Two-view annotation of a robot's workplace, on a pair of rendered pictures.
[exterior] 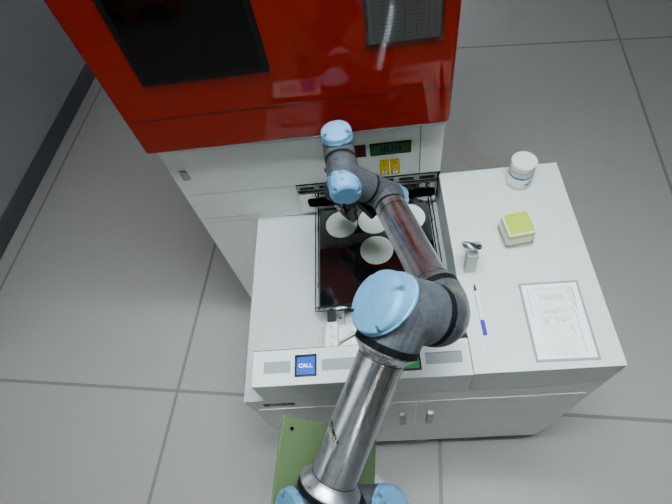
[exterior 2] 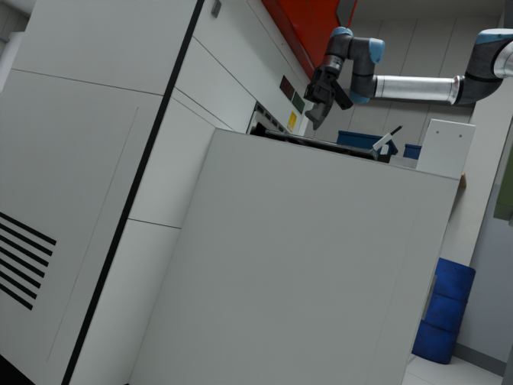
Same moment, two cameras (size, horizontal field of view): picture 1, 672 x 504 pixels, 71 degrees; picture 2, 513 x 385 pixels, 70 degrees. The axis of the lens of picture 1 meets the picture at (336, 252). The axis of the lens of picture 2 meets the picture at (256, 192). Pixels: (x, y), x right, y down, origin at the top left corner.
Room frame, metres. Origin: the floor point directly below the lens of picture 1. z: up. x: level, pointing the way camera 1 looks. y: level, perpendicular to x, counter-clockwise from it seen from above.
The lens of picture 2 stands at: (0.55, 1.16, 0.61)
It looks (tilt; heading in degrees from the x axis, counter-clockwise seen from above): 4 degrees up; 287
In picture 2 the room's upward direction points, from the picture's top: 18 degrees clockwise
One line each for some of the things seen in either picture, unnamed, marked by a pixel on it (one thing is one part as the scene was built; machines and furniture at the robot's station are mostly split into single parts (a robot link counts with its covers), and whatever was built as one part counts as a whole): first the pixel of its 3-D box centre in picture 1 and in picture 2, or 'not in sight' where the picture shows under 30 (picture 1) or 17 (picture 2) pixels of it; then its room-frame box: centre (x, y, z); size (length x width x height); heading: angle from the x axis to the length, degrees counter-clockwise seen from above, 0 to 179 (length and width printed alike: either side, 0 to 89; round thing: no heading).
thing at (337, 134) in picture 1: (338, 146); (339, 46); (0.81, -0.07, 1.28); 0.09 x 0.08 x 0.11; 174
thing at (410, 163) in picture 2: (332, 336); (404, 163); (0.49, 0.07, 0.89); 0.08 x 0.03 x 0.03; 170
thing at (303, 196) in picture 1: (367, 195); (275, 145); (0.93, -0.14, 0.89); 0.44 x 0.02 x 0.10; 80
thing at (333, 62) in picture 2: not in sight; (331, 66); (0.81, -0.06, 1.20); 0.08 x 0.08 x 0.05
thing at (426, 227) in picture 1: (376, 250); (330, 157); (0.73, -0.12, 0.90); 0.34 x 0.34 x 0.01; 80
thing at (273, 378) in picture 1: (360, 371); (440, 179); (0.38, 0.01, 0.89); 0.55 x 0.09 x 0.14; 80
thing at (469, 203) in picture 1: (514, 268); not in sight; (0.56, -0.48, 0.89); 0.62 x 0.35 x 0.14; 170
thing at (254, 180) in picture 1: (306, 172); (264, 93); (0.98, 0.03, 1.02); 0.81 x 0.03 x 0.40; 80
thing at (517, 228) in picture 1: (516, 229); not in sight; (0.62, -0.49, 1.00); 0.07 x 0.07 x 0.07; 87
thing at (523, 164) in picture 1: (521, 171); not in sight; (0.80, -0.57, 1.01); 0.07 x 0.07 x 0.10
